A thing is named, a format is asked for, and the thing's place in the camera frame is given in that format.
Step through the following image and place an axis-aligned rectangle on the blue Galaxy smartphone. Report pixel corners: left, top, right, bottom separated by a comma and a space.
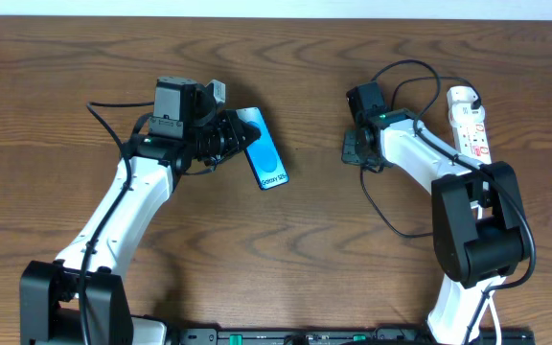
237, 107, 288, 190

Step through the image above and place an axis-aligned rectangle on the black USB charging cable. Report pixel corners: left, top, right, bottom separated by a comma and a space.
358, 76, 483, 240

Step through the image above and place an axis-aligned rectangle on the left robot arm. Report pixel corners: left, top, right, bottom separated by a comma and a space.
19, 77, 261, 344

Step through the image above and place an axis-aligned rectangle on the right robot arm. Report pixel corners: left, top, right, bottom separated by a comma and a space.
342, 105, 537, 344

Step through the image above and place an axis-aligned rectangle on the white USB charger adapter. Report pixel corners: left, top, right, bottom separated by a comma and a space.
447, 85, 482, 109

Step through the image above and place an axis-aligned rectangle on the white power strip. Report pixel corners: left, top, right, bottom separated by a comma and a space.
448, 103, 492, 164

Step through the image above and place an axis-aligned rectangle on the black right camera cable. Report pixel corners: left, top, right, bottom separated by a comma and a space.
370, 58, 538, 345

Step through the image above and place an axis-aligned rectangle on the black camera cable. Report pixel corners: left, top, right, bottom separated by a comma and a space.
77, 100, 156, 345
370, 58, 538, 345

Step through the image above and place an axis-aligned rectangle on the black left camera cable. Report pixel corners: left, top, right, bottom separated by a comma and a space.
77, 100, 156, 345

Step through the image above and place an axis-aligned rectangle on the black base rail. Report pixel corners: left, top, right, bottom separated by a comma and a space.
131, 313, 536, 345

